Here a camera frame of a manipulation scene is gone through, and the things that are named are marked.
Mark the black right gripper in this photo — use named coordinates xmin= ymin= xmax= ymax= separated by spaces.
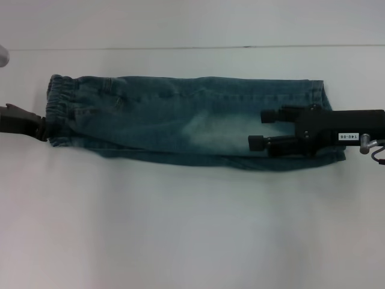
xmin=248 ymin=104 xmax=385 ymax=158

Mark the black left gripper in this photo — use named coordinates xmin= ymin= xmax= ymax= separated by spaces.
xmin=0 ymin=103 xmax=49 ymax=143

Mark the blue denim shorts basketball embroidery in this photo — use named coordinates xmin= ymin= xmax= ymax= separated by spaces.
xmin=45 ymin=74 xmax=347 ymax=173

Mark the right arm cable with plug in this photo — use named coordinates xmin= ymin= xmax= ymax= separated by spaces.
xmin=359 ymin=133 xmax=385 ymax=167

